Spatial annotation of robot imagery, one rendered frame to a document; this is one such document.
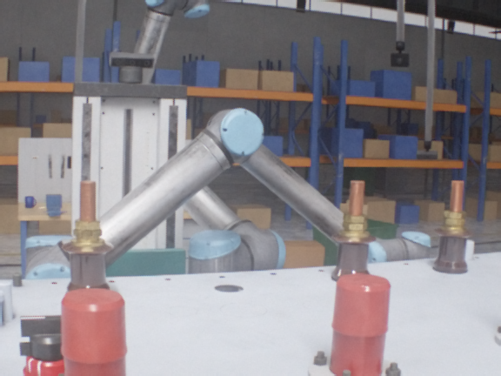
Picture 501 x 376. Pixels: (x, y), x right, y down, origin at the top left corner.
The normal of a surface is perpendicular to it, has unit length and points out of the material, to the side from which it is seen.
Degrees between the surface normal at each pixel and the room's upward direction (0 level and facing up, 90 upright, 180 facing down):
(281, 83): 90
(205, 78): 90
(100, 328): 89
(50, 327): 90
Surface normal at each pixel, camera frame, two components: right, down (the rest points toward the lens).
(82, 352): -0.10, 0.07
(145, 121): 0.31, 0.11
